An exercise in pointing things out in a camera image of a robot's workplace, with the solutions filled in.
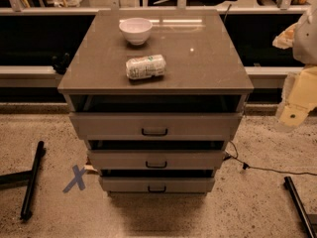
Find black clamp on rail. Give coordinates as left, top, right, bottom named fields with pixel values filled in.
left=52, top=53, right=70, bottom=74

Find grey drawer cabinet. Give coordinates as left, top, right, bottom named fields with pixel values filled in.
left=56, top=9, right=255, bottom=197

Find blue tape cross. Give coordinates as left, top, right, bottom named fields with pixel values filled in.
left=62, top=165, right=86, bottom=193

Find grey drawer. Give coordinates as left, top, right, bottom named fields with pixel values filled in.
left=99, top=177, right=215, bottom=193
left=69, top=113, right=242, bottom=141
left=87, top=150, right=224, bottom=170

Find crushed white can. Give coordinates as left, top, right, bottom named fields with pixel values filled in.
left=126, top=55, right=166, bottom=80

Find white bowl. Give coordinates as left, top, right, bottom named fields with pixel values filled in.
left=119, top=18, right=153, bottom=46

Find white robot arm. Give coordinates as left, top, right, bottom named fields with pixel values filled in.
left=272, top=4, right=317, bottom=131

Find black floor cable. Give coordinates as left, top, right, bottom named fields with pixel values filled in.
left=223, top=140, right=317, bottom=177

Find black stand leg right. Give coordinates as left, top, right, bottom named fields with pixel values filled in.
left=284, top=177, right=317, bottom=238

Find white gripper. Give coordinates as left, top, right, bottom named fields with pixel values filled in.
left=272, top=23, right=317, bottom=132

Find black stand leg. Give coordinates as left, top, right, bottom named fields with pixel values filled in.
left=284, top=177, right=317, bottom=238
left=0, top=141, right=46, bottom=221

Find black stand leg left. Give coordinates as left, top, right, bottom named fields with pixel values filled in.
left=0, top=141, right=46, bottom=221

